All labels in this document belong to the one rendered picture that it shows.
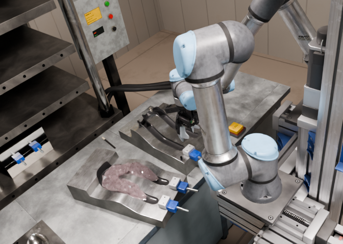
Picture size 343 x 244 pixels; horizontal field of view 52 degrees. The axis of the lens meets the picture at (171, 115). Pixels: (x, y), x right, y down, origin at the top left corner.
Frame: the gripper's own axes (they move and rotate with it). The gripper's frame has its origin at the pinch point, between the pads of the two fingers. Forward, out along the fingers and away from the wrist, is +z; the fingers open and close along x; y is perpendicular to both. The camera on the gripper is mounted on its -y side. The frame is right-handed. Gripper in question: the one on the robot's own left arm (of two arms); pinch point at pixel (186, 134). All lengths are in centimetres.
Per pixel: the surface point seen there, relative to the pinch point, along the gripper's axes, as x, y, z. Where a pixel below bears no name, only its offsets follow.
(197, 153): 0.3, 4.5, 10.5
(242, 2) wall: 223, -121, 45
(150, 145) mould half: -6.9, -20.5, 12.1
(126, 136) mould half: -6.9, -41.4, 16.6
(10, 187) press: -66, -72, 23
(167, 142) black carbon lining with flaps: 0.1, -15.7, 13.2
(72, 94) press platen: -11, -79, -1
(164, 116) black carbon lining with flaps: 11.6, -27.9, 9.4
